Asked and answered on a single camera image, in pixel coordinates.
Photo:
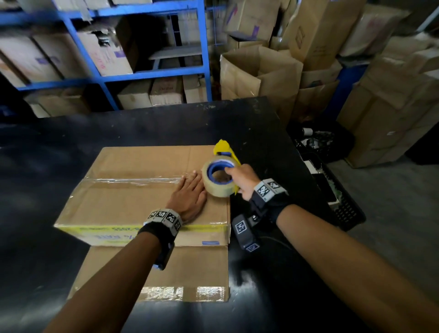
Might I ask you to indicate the black left wrist tracker band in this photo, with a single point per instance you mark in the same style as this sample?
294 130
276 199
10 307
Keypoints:
164 223

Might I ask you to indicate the person's left thumb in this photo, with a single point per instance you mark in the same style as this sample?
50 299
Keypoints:
203 197

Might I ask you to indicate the group of pale cardboard boxes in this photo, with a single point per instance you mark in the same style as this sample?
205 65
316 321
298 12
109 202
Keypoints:
106 55

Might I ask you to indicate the clear packing tape roll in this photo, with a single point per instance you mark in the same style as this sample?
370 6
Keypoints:
212 183

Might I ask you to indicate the black plastic crate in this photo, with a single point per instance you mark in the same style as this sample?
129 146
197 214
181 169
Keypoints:
343 202

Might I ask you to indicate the yellow tape dispenser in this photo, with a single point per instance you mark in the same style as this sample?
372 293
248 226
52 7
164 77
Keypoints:
224 148

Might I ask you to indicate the person's right thumb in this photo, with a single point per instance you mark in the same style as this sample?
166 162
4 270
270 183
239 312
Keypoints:
231 169

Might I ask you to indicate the black right wrist camera band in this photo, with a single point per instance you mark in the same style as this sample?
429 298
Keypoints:
264 202

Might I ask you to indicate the open brown cardboard box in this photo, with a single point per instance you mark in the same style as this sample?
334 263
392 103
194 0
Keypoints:
260 75

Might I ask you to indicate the flat brown cardboard sheet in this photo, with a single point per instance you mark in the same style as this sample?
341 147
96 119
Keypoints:
192 271

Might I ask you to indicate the person's right forearm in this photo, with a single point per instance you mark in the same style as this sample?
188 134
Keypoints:
349 271

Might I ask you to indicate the pile of large cardboard boxes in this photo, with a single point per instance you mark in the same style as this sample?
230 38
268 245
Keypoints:
387 92

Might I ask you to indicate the blue metal shelf rack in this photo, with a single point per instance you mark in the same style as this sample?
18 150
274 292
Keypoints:
202 37

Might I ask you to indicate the person's left hand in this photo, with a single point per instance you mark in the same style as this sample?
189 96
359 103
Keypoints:
187 200

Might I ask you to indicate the person's right hand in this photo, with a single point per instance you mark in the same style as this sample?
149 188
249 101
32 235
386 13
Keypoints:
245 178

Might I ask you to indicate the person's left forearm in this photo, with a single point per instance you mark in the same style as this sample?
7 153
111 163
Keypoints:
113 291

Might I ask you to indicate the black bag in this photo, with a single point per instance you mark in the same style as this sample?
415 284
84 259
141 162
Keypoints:
325 140

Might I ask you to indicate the brown cardboard box with tape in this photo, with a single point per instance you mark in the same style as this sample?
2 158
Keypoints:
130 199

